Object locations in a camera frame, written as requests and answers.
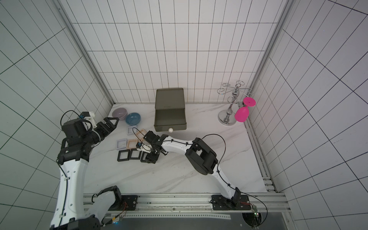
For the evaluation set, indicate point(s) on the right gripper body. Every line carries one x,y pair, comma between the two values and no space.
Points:
154,152

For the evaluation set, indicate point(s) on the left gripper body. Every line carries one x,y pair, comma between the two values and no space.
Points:
100,132

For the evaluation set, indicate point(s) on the three-drawer storage cabinet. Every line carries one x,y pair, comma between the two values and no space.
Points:
170,110

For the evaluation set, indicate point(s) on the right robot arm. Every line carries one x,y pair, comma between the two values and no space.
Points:
201,156

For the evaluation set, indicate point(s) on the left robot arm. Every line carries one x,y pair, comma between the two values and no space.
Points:
73,159

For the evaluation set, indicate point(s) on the orange brooch box upper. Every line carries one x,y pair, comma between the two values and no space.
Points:
140,133

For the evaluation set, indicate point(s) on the orange brooch box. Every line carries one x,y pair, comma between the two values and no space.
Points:
140,133
131,144

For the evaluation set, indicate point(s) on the lilac brooch box lower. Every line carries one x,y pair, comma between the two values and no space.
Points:
121,144

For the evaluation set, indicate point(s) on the lilac brooch box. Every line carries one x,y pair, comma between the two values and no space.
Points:
130,130
121,144

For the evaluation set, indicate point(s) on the orange brooch box left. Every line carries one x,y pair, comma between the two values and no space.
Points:
131,144

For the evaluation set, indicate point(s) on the lilac brooch box upper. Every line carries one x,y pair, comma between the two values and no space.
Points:
130,130

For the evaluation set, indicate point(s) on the purple bowl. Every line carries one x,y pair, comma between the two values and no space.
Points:
120,113

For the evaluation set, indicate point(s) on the blue bowl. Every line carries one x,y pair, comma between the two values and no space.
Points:
133,119

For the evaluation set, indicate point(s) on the silver glass rack stand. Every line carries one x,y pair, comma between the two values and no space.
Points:
226,117

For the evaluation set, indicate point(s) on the pink plastic wine glass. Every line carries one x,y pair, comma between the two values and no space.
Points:
243,113

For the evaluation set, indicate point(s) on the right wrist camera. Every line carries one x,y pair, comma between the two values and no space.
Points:
143,147

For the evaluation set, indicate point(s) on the aluminium mounting rail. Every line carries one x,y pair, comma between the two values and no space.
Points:
197,205

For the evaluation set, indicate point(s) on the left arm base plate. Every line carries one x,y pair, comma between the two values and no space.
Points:
126,202

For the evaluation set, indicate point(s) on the electronics board with cables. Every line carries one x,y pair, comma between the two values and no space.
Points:
116,217

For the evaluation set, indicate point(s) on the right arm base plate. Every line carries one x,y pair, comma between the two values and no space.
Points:
220,203

